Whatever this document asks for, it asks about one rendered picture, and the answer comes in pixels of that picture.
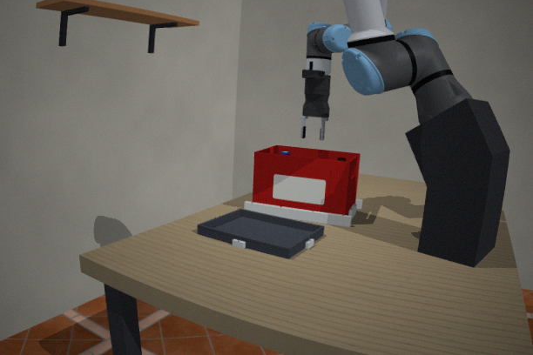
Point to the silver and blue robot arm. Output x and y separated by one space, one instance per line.
376 60

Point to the red bottle crate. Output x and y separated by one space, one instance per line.
307 179

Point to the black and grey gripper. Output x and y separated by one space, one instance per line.
317 91

